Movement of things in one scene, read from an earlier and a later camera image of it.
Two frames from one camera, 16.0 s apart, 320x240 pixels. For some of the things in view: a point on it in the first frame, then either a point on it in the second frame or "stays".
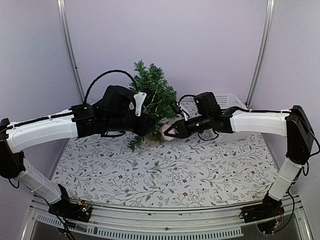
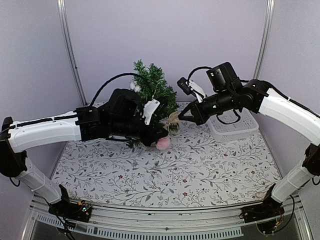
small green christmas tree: x=160 y=103 stays
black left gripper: x=143 y=127 to x=152 y=136
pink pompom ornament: x=164 y=128 to x=163 y=143
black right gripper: x=183 y=131 to x=198 y=116
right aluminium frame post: x=270 y=5 stays
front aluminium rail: x=224 y=221 stays
